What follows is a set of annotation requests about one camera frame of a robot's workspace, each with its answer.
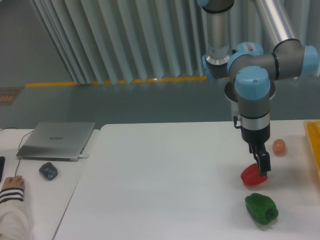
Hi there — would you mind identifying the white pleated curtain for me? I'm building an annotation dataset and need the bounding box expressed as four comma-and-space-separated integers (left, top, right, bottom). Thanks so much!
28, 0, 320, 86

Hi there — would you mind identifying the striped sleeve forearm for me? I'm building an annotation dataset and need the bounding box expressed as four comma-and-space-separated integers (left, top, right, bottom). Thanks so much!
0, 187, 30, 240

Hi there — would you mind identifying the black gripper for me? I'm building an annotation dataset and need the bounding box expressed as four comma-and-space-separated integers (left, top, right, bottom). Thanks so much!
241, 124, 271, 176

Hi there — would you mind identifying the yellow plastic basket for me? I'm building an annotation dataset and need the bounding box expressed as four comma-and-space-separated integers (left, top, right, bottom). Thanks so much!
303, 119, 320, 174

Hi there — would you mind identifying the black keyboard edge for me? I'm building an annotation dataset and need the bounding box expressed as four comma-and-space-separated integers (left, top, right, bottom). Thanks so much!
0, 156, 6, 182

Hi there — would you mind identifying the red bell pepper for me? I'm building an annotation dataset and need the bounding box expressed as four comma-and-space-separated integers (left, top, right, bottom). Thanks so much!
240, 163, 268, 187

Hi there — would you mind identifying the silver closed laptop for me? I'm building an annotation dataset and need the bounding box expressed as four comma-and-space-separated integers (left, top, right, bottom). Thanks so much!
16, 122, 95, 162

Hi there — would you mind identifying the brown egg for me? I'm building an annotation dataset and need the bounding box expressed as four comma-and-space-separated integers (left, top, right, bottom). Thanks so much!
272, 138, 286, 155

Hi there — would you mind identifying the person's hand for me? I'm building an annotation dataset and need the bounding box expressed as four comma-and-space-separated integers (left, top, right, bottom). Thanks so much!
1, 175, 25, 191

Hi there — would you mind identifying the green bell pepper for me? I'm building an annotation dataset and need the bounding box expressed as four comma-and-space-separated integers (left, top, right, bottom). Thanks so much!
244, 193, 279, 225

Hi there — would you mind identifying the black mouse cable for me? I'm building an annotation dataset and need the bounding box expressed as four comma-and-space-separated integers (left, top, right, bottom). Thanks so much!
0, 127, 35, 177

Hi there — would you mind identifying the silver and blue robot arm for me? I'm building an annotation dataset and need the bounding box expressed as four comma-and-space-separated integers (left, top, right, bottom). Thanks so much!
198, 0, 320, 176

